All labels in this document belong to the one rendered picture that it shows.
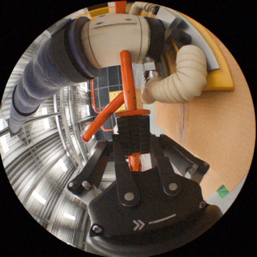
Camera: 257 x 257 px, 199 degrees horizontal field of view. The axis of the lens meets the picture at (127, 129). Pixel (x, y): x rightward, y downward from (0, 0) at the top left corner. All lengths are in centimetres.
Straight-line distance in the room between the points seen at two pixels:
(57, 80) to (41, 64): 7
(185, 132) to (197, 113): 6
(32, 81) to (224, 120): 42
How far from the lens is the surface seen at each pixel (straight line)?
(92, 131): 17
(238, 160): 16
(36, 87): 28
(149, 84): 15
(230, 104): 15
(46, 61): 21
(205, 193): 79
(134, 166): 18
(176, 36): 17
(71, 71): 18
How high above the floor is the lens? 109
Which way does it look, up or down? level
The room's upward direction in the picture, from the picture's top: 96 degrees counter-clockwise
